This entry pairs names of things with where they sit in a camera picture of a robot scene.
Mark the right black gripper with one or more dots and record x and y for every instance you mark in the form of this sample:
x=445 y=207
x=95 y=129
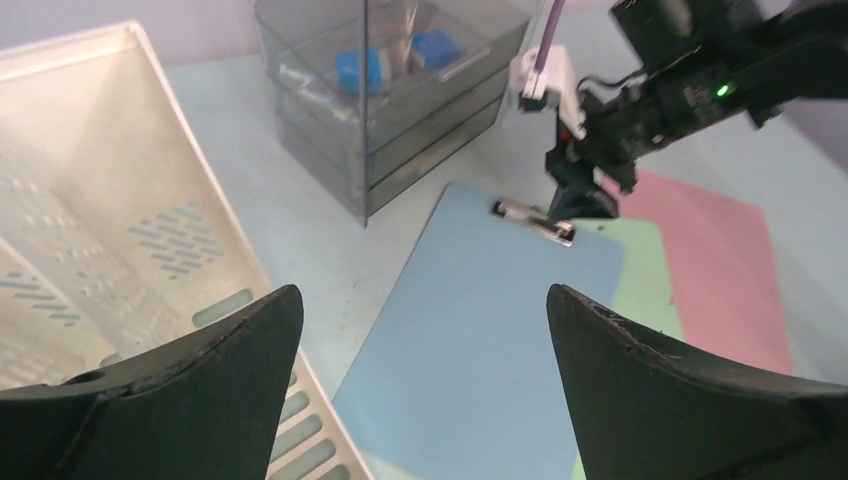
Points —
x=617 y=132

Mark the metal clipboard clip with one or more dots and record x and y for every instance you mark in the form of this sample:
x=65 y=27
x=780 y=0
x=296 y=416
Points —
x=532 y=218

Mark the green clipboard sheet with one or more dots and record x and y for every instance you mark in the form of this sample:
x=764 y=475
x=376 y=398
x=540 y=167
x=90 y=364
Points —
x=644 y=292

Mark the pink clipboard sheet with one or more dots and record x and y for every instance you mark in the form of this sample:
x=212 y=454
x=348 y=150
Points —
x=722 y=269

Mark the clear plastic drawer box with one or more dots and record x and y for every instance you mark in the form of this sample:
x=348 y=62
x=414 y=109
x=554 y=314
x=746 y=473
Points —
x=366 y=148

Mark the white plastic file rack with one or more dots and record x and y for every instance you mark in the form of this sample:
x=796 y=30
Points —
x=116 y=237

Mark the blue clipboard sheet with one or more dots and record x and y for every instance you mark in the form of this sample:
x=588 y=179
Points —
x=458 y=378

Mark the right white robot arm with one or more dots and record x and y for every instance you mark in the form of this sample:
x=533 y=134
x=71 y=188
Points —
x=702 y=62

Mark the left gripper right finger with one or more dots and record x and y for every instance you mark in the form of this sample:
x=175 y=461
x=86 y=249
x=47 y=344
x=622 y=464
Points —
x=644 y=405

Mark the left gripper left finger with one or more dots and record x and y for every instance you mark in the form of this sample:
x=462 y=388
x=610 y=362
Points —
x=204 y=406

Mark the blue eraser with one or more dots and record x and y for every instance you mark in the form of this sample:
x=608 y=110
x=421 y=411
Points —
x=347 y=66
x=434 y=49

